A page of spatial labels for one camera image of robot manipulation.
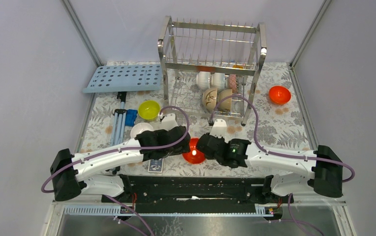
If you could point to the small yellow cup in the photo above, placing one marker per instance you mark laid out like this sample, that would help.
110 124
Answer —
238 66

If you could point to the orange bowl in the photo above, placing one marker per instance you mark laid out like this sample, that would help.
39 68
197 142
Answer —
194 156
279 95

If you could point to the white ribbed bowl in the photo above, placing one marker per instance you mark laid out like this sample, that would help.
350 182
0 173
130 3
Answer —
203 80
218 81

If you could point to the white ribbed bowl right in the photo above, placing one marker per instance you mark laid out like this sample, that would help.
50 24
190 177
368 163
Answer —
218 81

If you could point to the blue playing card deck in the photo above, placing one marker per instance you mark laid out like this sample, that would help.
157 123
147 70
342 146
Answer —
156 166

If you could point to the orange bowl front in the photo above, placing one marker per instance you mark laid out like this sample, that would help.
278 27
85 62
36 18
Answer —
279 95

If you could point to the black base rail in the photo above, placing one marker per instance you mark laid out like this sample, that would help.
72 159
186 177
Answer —
198 194

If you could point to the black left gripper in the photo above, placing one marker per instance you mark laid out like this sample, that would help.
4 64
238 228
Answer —
180 151

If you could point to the yellow-green plastic bowl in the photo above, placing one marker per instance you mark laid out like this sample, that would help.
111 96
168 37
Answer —
149 110

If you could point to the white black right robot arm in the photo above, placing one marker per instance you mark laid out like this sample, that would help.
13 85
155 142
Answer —
320 171

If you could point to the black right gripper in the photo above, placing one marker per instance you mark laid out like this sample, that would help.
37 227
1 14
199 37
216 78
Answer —
211 157

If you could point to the stainless steel dish rack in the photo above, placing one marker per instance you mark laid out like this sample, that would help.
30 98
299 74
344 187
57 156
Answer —
186 48

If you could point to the red floral patterned cup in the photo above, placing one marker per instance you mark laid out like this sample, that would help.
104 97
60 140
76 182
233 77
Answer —
232 83

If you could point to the white plastic bowl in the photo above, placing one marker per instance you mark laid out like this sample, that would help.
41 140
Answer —
140 128

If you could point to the patterned beige ceramic bowl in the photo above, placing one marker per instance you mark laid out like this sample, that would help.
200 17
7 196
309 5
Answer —
209 99

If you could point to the light blue folded tripod stand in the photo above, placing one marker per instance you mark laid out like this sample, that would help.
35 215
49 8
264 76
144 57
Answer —
119 120

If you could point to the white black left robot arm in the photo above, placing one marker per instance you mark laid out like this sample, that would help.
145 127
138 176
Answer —
83 173

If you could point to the light blue perforated tray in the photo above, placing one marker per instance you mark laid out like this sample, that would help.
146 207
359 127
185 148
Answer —
125 78

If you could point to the white ribbed bowl left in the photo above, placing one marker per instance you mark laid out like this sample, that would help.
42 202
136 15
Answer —
203 80

